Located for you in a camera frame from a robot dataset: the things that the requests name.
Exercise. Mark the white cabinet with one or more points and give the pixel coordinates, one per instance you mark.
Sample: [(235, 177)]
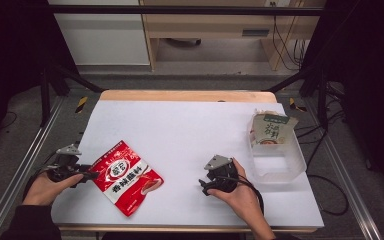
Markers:
[(101, 36)]

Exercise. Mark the white paper sheet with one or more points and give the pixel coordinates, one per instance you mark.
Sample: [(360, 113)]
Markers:
[(186, 133)]

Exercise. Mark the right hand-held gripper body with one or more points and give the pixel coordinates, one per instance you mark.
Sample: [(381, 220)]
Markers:
[(223, 176)]

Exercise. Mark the beige packet with green label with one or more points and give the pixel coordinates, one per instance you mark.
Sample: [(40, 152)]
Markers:
[(273, 131)]

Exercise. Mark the person's left hand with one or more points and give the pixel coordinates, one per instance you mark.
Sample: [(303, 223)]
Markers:
[(45, 191)]

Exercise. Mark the red seasoning packet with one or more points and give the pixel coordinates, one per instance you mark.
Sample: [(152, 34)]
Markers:
[(130, 190)]

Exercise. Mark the person's right hand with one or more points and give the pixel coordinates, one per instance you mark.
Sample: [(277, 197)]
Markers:
[(246, 200)]

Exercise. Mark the clear plastic container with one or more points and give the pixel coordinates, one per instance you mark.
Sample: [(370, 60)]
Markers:
[(280, 163)]

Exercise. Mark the wooden desk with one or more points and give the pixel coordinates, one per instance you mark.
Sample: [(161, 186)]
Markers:
[(213, 25)]

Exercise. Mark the aluminium rail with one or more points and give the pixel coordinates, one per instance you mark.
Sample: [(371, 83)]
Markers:
[(16, 170), (346, 176)]

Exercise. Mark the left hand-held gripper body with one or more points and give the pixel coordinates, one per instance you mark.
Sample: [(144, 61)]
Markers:
[(63, 166)]

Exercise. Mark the black horizontal frame bar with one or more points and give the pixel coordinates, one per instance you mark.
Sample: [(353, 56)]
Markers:
[(180, 10)]

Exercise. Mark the yellow and black tape piece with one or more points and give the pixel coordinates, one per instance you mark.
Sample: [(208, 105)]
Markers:
[(295, 105), (81, 104)]

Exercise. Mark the black frame strut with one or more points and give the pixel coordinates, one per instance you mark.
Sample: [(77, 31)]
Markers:
[(313, 80), (68, 78)]

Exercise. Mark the black curtain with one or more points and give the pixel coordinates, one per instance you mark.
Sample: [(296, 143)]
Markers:
[(10, 60), (370, 83)]

